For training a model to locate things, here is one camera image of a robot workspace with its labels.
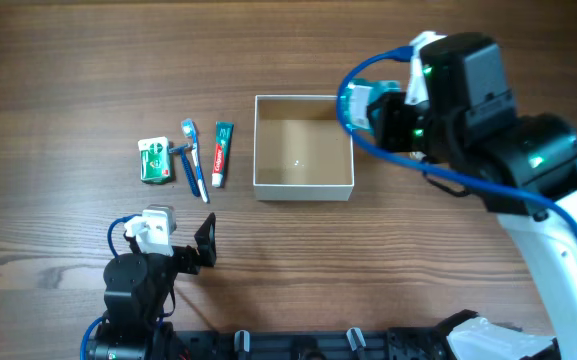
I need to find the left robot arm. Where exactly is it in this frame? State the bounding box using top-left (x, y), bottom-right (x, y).
top-left (79, 206), bottom-right (217, 360)

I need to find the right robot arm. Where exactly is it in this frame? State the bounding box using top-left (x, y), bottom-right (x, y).
top-left (356, 32), bottom-right (577, 359)

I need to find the blue white toothbrush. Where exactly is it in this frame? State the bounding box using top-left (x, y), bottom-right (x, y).
top-left (181, 118), bottom-right (209, 203)

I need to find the blue disposable razor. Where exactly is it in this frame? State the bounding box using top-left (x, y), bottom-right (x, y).
top-left (168, 144), bottom-right (200, 197)

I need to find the Colgate toothpaste tube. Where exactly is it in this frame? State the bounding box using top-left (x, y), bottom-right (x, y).
top-left (212, 122), bottom-right (234, 188)

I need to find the white open cardboard box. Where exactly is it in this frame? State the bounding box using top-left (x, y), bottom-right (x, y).
top-left (253, 95), bottom-right (355, 201)

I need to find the green Dettol soap bar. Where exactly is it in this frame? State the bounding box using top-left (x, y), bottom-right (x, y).
top-left (138, 137), bottom-right (172, 184)

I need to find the blue mouthwash bottle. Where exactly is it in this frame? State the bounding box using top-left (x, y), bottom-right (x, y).
top-left (341, 78), bottom-right (401, 134)

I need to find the blue camera cable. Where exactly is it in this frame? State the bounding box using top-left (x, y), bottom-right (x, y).
top-left (336, 45), bottom-right (577, 301)
top-left (78, 214), bottom-right (142, 360)

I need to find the blue right camera cable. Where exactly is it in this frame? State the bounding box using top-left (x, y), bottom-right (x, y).
top-left (336, 45), bottom-right (577, 301)

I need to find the blue left camera cable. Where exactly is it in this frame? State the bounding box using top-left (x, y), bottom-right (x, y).
top-left (78, 214), bottom-right (142, 360)

